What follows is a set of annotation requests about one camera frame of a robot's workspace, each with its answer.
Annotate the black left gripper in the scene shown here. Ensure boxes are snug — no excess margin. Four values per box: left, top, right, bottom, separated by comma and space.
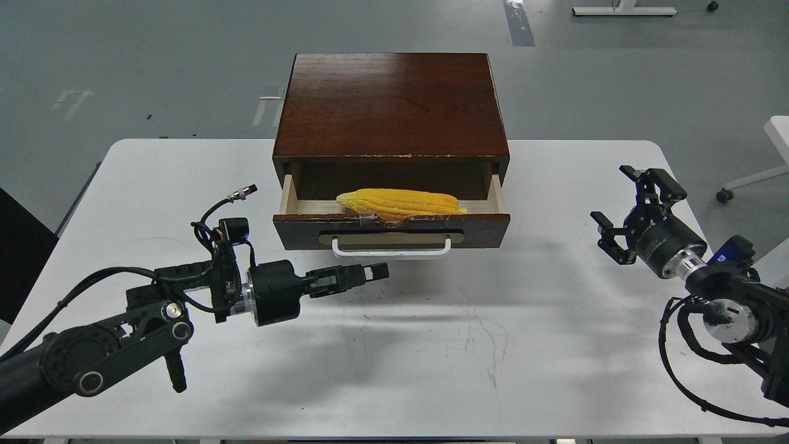
248, 260, 390, 327

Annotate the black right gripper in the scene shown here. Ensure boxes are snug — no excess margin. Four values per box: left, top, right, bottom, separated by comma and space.
590, 164, 708, 280

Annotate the yellow corn cob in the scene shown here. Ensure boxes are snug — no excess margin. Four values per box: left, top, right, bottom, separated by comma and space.
335, 188, 468, 222

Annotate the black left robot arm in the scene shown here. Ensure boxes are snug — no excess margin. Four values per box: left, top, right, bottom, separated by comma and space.
2, 259, 390, 432

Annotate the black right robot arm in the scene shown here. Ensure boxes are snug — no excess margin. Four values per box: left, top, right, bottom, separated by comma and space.
590, 165, 787, 427

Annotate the wooden drawer with dark front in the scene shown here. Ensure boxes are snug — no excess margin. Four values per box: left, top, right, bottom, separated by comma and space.
272, 161, 511, 250

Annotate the dark wooden cabinet box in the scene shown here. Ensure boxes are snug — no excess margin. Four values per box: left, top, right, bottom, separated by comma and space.
272, 52, 510, 181

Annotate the white chair base right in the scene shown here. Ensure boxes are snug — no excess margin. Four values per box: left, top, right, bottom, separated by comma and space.
715, 116, 789, 204

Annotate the white table leg base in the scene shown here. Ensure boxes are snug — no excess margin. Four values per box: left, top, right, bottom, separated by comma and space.
571, 1, 678, 17

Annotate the white drawer handle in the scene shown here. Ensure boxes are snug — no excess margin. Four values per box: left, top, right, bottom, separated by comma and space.
332, 238, 452, 260

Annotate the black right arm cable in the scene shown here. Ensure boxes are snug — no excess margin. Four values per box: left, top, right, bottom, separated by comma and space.
658, 295, 789, 427

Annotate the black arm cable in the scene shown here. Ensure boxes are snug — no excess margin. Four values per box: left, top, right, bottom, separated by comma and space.
658, 295, 789, 427
0, 184, 260, 361

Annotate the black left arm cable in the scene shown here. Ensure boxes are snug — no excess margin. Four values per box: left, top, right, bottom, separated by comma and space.
0, 184, 260, 361

